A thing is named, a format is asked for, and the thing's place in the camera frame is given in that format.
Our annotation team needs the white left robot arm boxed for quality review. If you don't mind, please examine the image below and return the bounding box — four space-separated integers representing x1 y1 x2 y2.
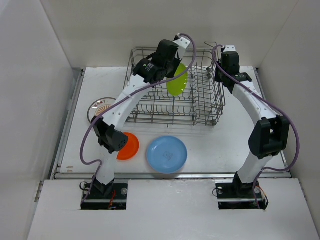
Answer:
91 37 191 199

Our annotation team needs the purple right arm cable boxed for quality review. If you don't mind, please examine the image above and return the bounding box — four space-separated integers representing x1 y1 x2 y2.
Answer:
211 44 301 208

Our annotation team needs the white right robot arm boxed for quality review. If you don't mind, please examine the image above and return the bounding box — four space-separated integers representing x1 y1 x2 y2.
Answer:
215 45 290 198

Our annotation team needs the light blue plastic plate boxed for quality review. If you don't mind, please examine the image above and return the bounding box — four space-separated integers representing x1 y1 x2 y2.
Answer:
146 136 188 174

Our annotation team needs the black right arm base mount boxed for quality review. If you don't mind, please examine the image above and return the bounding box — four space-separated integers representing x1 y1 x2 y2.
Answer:
214 182 269 210

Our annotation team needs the aluminium table edge rail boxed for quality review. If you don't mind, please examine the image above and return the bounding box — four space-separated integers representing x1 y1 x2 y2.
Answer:
33 67 293 201

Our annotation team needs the orange plastic plate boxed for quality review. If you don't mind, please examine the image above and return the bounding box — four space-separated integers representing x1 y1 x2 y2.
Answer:
116 132 140 161

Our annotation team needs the white plate orange sunburst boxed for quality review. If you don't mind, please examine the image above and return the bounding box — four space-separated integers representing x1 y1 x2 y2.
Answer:
87 97 116 123

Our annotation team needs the lime green plastic plate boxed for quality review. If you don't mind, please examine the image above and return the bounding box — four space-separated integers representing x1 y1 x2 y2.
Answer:
166 63 188 97

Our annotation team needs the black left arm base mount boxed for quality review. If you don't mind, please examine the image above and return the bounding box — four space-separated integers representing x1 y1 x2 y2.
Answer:
79 181 129 211

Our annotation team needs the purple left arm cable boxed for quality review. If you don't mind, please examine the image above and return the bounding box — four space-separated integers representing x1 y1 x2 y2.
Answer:
79 32 197 208

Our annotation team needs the grey wire dish rack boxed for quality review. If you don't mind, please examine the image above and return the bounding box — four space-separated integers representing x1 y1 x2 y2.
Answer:
127 41 226 126

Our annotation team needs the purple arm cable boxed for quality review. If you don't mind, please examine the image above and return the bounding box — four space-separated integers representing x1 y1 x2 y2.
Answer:
79 32 197 208
211 44 301 208

